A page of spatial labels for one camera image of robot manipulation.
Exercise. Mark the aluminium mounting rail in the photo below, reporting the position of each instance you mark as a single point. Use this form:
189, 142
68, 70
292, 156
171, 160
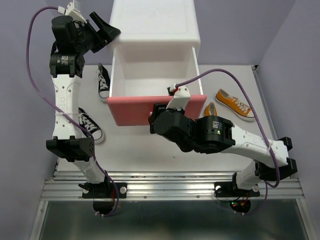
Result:
141, 186

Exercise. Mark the black sneaker front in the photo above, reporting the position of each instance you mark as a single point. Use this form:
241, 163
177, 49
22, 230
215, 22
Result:
86, 122

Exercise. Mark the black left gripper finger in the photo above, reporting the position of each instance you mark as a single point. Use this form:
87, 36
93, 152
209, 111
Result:
101, 24
110, 33

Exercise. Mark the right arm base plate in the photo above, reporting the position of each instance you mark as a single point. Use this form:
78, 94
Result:
226, 189

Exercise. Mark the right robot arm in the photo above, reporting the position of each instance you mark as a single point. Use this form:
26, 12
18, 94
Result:
213, 134

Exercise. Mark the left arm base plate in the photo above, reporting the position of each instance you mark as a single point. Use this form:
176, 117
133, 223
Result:
103, 190

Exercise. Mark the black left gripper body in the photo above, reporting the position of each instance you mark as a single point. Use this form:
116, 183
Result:
89, 38

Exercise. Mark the orange sneaker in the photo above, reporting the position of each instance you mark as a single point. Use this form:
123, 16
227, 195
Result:
210, 110
239, 108

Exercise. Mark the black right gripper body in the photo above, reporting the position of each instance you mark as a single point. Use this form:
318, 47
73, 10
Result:
159, 109

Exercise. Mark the white shoe cabinet shell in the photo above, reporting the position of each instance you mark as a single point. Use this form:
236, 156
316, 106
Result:
156, 22

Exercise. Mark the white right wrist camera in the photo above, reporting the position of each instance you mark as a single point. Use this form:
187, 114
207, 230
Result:
180, 97

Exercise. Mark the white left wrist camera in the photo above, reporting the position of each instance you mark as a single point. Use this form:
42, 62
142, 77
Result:
73, 11

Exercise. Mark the black sneaker back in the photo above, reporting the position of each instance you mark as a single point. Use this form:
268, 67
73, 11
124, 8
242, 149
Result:
104, 82

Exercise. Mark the black sneaker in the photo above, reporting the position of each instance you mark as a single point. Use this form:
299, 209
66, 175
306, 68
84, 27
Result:
104, 82
86, 122

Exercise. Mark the pink front white drawer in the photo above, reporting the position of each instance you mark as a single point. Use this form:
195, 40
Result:
140, 78

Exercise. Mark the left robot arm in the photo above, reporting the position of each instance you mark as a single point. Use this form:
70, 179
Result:
68, 141

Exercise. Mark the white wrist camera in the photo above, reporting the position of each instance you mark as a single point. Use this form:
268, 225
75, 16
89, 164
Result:
180, 97
73, 11

